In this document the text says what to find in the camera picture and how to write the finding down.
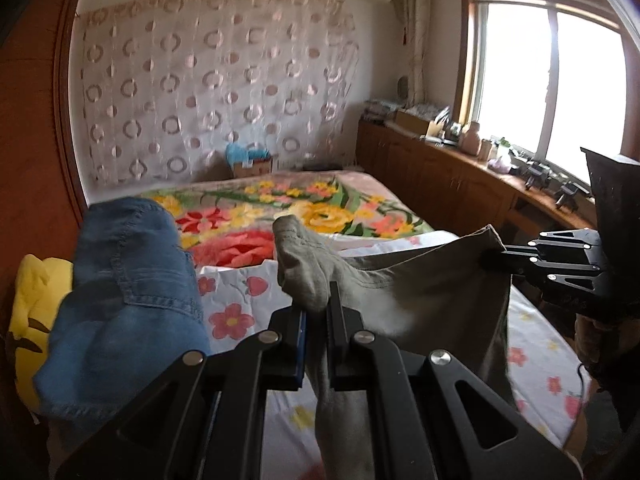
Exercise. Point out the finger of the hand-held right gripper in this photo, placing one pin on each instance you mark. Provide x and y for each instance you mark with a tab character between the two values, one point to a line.
565	242
550	275

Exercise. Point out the pale purple bag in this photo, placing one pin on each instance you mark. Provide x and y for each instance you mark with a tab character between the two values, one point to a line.
499	166

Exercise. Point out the pale window drape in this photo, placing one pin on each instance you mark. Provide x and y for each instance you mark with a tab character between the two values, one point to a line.
415	35

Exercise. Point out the white jar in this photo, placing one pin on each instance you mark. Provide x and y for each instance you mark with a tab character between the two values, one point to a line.
486	149

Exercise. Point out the stack of folded cloths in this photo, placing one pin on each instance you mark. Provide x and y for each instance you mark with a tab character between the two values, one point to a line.
382	110

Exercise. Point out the grey-green pants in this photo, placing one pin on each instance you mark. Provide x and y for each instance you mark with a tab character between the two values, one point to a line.
430	300

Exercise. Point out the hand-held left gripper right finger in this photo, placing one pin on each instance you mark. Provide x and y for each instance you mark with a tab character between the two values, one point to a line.
342	350

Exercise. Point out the person's right hand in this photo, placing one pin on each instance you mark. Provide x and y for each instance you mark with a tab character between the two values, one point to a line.
589	345

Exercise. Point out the wooden frame window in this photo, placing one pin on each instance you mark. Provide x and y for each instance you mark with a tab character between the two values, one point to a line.
540	75

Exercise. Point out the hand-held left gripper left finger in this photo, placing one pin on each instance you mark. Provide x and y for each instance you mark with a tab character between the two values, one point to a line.
301	350

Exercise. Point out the pink bottle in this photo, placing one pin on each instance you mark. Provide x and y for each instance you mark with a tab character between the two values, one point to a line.
472	139

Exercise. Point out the round wall ornament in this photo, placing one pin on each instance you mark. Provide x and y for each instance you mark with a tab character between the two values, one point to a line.
403	88

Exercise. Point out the small cardboard box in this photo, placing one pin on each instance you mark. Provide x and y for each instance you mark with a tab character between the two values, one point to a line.
255	169

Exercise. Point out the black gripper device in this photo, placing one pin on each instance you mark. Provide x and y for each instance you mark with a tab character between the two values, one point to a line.
536	175
571	196

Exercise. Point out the long wooden cabinet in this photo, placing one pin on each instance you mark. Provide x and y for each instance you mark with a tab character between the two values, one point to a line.
440	180

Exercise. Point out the large floral blanket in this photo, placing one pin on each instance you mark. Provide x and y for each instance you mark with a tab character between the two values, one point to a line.
300	210

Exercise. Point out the circle pattern sheer curtain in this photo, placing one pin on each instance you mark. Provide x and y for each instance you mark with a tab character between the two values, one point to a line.
210	85

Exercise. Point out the open cardboard box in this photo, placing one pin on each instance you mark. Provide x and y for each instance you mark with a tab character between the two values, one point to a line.
412	122

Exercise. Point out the blue plastic bag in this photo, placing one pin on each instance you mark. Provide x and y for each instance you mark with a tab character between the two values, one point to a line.
245	152

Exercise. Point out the yellow plush toy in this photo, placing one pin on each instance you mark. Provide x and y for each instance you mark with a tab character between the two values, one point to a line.
35	320

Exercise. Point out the wooden louvred wardrobe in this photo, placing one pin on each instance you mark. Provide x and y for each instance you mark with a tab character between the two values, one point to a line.
35	160

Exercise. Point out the folded blue jeans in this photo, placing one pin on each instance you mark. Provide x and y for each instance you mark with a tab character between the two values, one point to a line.
125	300

